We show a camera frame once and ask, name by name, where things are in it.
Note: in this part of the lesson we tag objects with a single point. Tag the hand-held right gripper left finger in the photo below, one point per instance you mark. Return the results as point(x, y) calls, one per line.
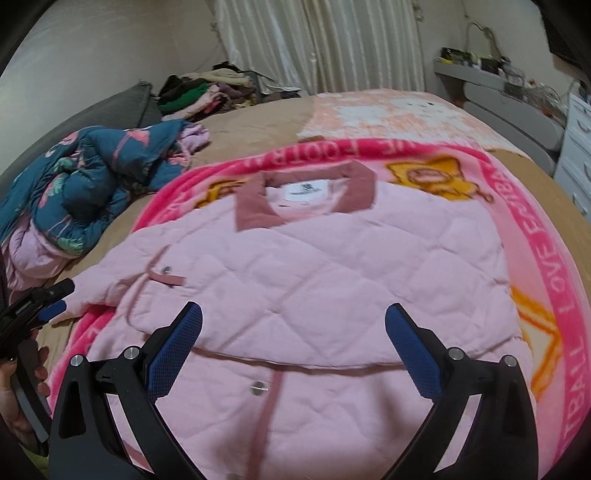
point(178, 350)

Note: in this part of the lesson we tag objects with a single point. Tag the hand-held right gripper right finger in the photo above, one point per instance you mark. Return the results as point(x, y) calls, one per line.
point(413, 350)

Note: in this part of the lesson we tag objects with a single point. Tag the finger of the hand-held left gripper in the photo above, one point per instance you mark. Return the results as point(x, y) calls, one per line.
point(57, 288)
point(51, 311)

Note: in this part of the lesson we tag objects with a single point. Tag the pink quilted jacket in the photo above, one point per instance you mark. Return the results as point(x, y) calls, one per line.
point(300, 277)

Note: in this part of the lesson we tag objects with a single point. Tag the pile of folded clothes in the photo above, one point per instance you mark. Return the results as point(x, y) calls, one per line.
point(198, 92)

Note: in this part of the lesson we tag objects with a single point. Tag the person's left hand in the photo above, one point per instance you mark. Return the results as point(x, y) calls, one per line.
point(40, 369)

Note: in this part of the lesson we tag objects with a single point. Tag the blue flamingo print quilt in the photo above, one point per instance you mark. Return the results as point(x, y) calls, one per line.
point(87, 184)

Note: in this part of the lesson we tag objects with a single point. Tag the pink printed blanket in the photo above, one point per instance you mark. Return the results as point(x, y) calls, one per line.
point(545, 240)

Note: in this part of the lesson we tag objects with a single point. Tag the grey pillow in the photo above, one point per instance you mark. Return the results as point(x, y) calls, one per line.
point(92, 115)

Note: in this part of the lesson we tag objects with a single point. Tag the peach and white blanket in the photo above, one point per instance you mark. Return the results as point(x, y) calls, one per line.
point(392, 115)

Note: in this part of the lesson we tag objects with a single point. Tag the bed with tan sheet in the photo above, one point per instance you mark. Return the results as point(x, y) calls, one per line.
point(258, 124)

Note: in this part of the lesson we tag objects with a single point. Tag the white drawer cabinet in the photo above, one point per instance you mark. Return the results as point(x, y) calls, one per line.
point(577, 152)

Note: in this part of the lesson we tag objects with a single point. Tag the clutter of small shelf things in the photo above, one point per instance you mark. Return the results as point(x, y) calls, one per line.
point(503, 69)

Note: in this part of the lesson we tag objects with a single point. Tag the white pleated curtain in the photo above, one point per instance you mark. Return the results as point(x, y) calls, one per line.
point(323, 41)

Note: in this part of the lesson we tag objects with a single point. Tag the white gooseneck lamp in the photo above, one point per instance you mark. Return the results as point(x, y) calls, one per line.
point(480, 32)

